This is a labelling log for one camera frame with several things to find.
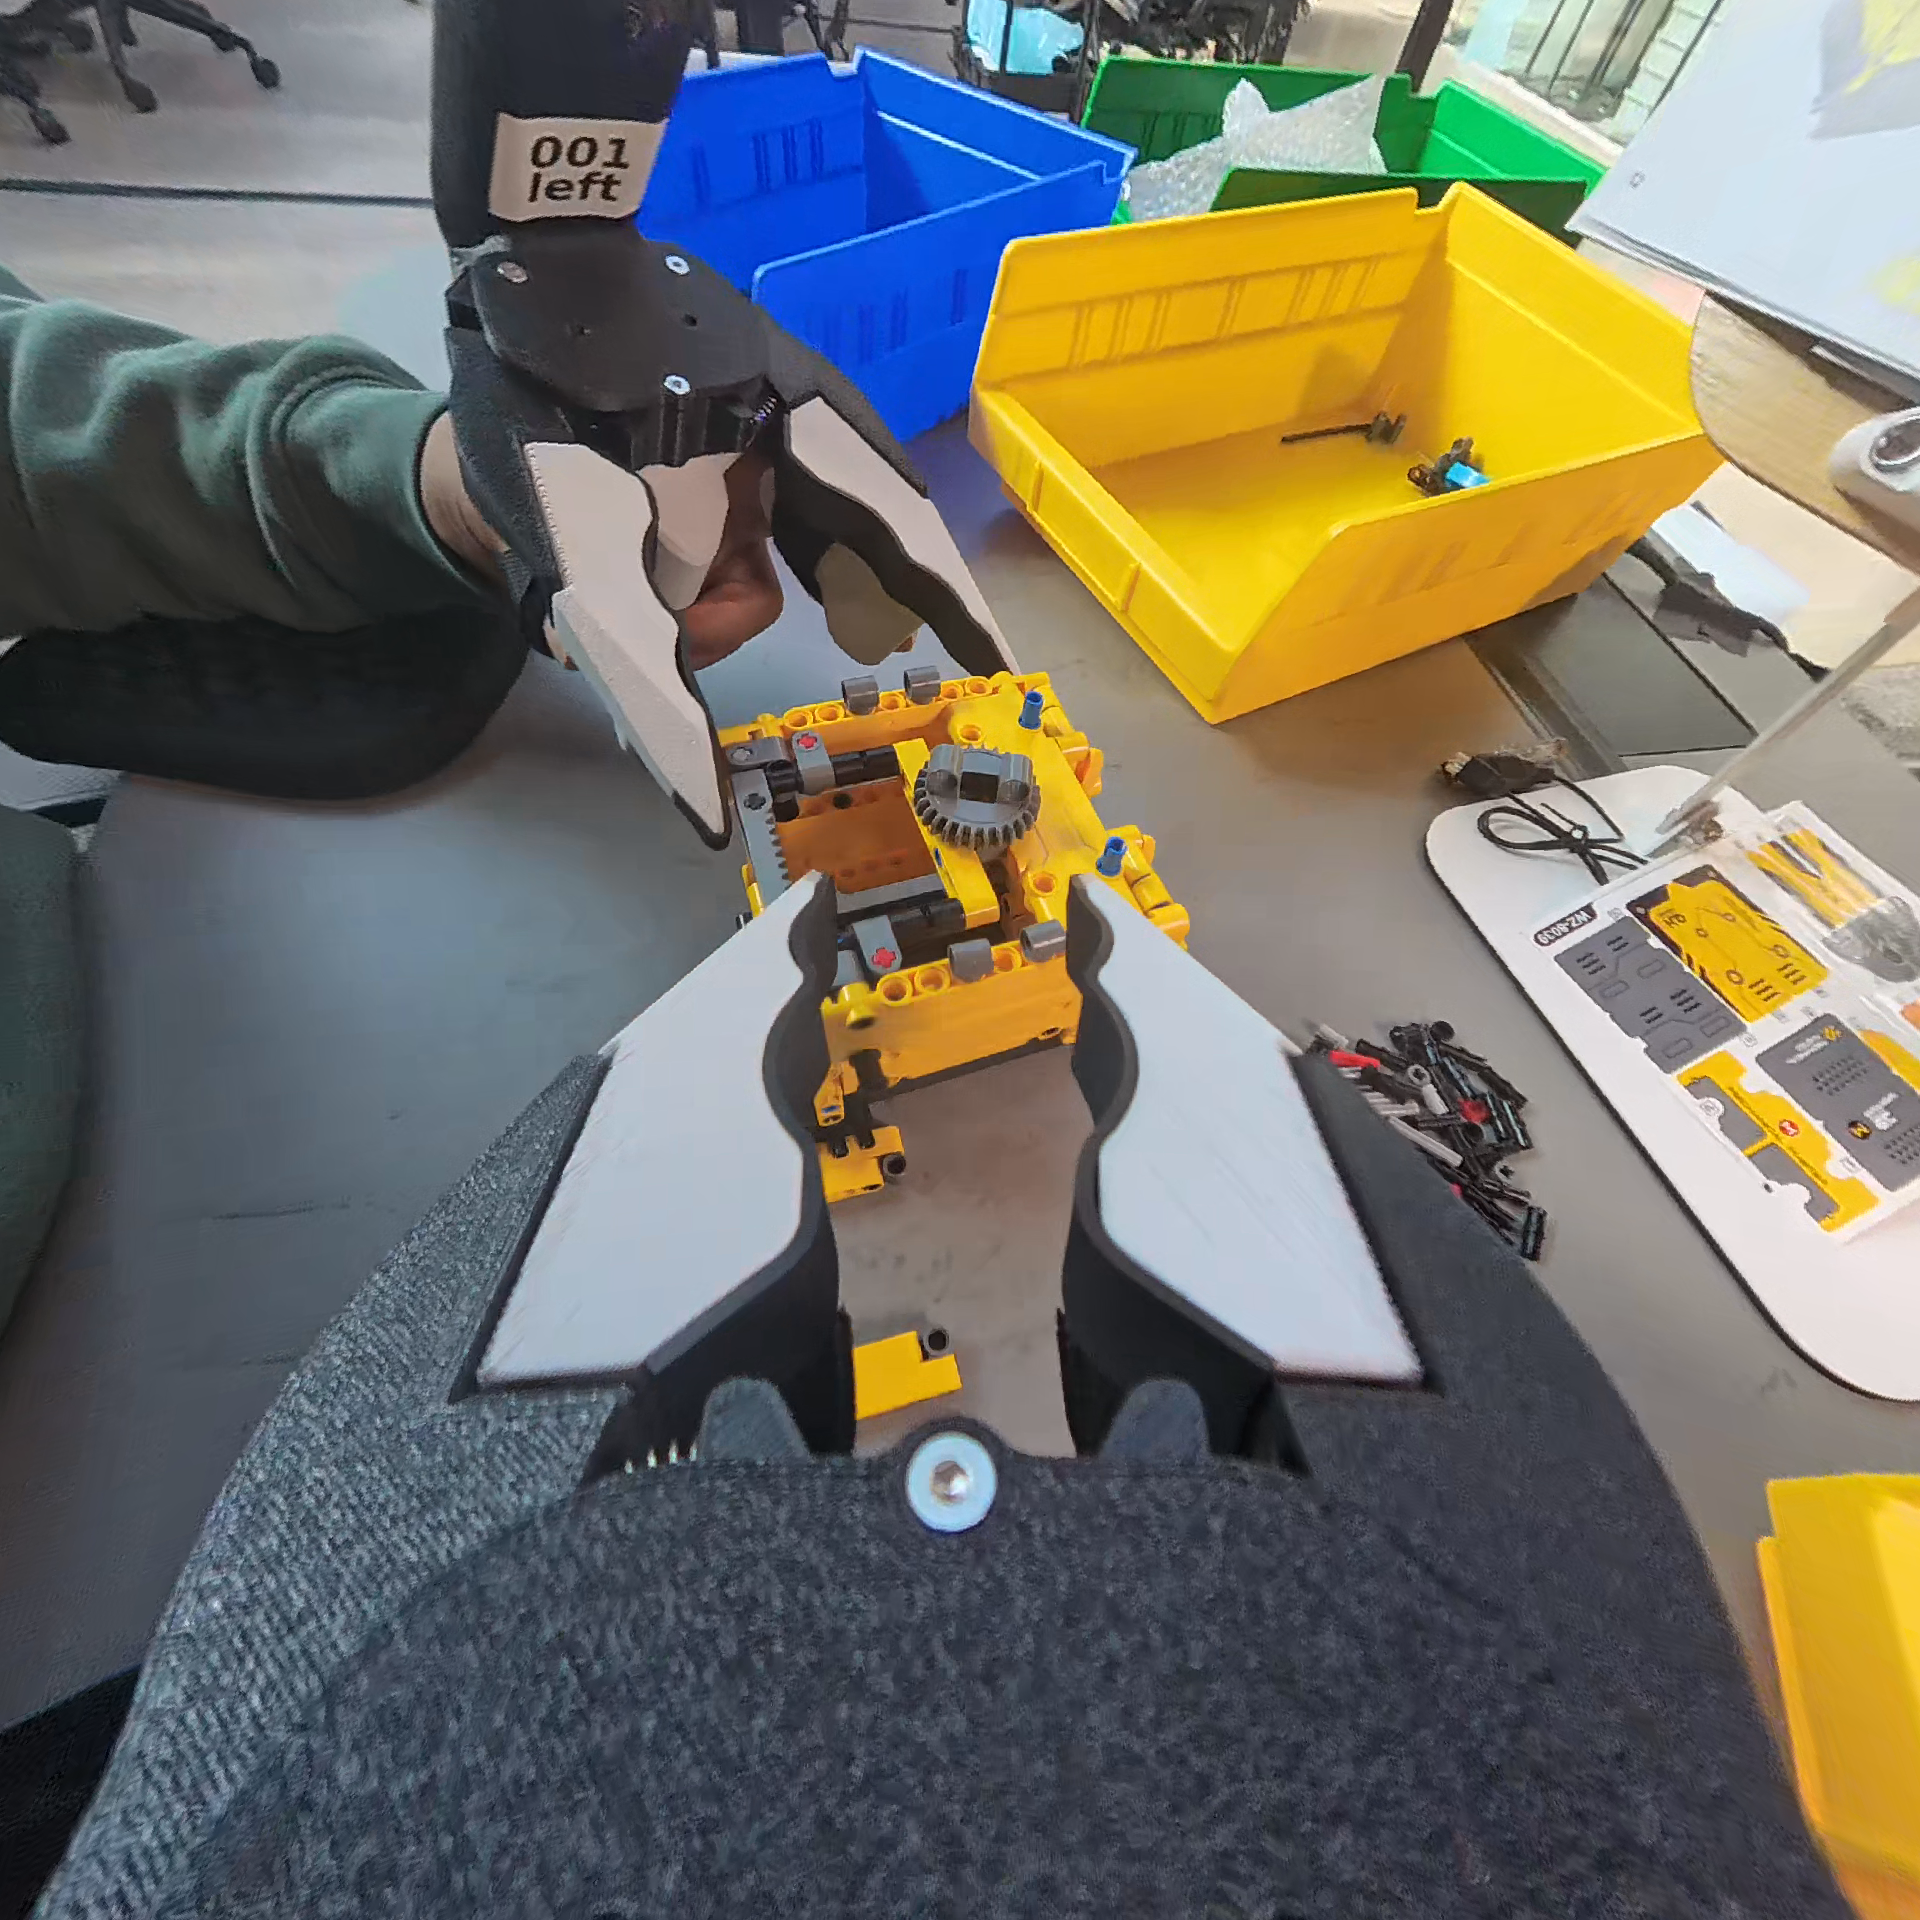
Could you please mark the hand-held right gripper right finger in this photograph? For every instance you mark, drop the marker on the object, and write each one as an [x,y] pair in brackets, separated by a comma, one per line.
[1246,1200]

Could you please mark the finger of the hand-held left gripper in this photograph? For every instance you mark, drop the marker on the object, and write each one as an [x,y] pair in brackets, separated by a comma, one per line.
[898,523]
[613,600]

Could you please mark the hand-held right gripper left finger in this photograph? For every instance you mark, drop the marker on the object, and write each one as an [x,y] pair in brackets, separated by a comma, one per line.
[661,1200]

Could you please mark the yellow lego beam assembly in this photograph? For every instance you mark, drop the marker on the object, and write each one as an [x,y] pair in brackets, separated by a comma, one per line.
[898,1374]

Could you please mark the yellow black lego truck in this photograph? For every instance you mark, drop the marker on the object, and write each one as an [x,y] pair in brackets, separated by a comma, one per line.
[961,898]

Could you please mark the pile of small lego parts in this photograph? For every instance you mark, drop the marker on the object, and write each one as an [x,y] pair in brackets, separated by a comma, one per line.
[1440,1094]

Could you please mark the printed lego leaflet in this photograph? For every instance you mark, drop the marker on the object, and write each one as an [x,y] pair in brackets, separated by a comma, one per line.
[1724,992]

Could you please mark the lego instruction booklet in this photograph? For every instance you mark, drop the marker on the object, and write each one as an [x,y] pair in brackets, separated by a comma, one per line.
[1754,150]

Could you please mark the person's left hand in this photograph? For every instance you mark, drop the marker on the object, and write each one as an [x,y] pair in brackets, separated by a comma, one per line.
[736,600]

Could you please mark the blue plastic bin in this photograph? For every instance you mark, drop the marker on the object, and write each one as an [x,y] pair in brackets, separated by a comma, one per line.
[898,303]

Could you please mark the white board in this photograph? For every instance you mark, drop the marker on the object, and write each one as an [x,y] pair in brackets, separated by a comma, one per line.
[1499,962]

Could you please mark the yellow plastic bin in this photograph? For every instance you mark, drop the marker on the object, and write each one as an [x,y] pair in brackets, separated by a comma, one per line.
[1275,600]
[1853,1651]

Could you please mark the clear bubble wrap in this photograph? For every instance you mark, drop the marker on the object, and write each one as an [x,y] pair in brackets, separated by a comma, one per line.
[1260,150]

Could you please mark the black office chair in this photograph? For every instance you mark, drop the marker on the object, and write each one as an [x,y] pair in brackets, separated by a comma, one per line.
[90,43]

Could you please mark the green plastic bin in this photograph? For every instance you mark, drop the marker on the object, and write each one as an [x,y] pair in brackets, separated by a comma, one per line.
[1484,150]

